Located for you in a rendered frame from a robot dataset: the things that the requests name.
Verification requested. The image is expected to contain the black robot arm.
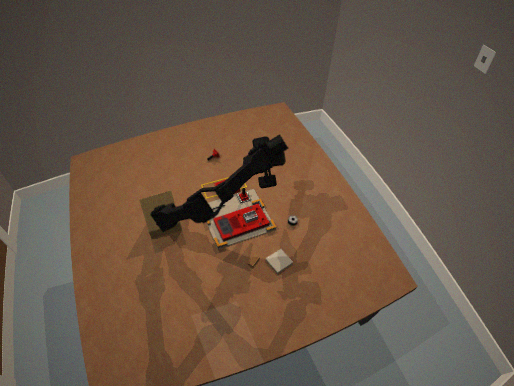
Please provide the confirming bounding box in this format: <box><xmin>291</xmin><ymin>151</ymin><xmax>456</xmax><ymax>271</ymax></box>
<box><xmin>150</xmin><ymin>134</ymin><xmax>289</xmax><ymax>232</ymax></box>

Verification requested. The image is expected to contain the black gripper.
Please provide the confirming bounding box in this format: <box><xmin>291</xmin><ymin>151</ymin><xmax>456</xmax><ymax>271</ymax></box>
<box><xmin>252</xmin><ymin>136</ymin><xmax>277</xmax><ymax>188</ymax></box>

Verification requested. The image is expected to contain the beige flat square tile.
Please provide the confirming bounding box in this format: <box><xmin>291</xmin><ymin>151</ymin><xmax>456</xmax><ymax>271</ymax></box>
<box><xmin>266</xmin><ymin>249</ymin><xmax>293</xmax><ymax>273</ymax></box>

